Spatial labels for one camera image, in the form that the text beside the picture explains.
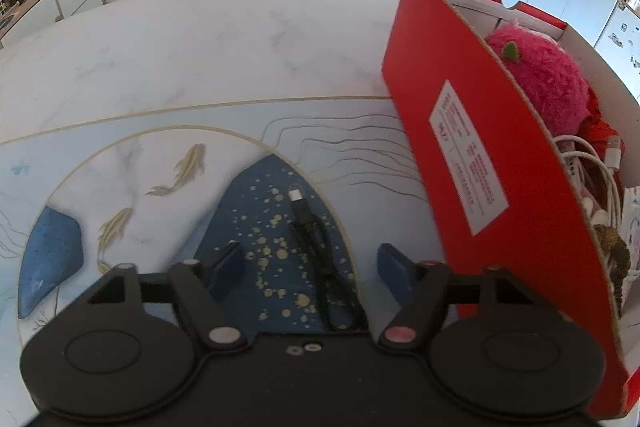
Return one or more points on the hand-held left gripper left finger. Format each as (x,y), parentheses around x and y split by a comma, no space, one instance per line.
(225,264)

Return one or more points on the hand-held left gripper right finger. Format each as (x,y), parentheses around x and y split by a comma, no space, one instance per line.
(395,272)

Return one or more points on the white printed pouch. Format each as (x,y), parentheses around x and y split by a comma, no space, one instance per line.
(632,232)

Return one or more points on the pink fuzzy plush toy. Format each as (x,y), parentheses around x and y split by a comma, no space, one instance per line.
(545,77)

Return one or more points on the red cloth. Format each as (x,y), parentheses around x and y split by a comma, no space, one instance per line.
(597,124)

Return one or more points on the fish printed table mat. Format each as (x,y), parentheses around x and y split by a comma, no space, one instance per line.
(150,207)

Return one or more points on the brown fuzzy ornament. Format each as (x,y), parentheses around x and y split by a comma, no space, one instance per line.
(615,257)

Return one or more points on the white cupboard with magnets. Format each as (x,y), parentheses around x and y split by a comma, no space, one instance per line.
(622,47)

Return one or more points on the red cardboard box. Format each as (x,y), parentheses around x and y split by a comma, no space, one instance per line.
(450,57)

